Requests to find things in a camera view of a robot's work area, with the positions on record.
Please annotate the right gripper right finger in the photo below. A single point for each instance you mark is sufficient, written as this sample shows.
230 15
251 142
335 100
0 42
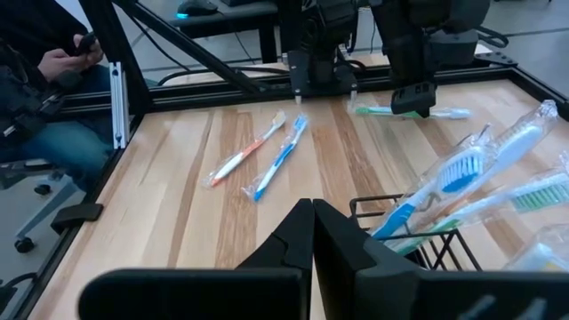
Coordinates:
355 284

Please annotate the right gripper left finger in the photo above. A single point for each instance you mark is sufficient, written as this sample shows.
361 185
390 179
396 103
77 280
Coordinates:
275 275

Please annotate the green toothbrush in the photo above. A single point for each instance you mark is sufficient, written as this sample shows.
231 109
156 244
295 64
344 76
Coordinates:
540 195
378 111

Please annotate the blue toothbrush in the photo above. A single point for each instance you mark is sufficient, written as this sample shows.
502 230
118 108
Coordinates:
460 175
280 155

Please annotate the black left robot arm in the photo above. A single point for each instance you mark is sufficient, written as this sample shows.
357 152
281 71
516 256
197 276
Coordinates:
329 35

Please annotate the black side desk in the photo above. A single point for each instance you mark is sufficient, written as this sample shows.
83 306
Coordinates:
249 13

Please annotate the black computer mouse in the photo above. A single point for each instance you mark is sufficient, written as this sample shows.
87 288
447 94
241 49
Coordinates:
197 6

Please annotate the short silver aluminium extrusion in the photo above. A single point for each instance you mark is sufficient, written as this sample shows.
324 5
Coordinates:
119 106

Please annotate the grey office chair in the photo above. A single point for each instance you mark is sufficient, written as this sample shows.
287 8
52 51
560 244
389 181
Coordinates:
49 209

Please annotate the person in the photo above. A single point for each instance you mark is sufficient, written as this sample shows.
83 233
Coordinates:
62 146

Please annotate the black phone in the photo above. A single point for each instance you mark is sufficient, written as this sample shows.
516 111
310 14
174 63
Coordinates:
85 43

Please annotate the person's hand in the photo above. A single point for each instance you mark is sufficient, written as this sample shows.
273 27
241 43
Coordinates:
60 62

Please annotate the black aluminium table frame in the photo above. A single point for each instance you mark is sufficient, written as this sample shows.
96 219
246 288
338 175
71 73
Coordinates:
200 95

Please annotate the black bracket pad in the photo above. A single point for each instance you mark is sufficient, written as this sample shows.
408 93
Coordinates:
75 218

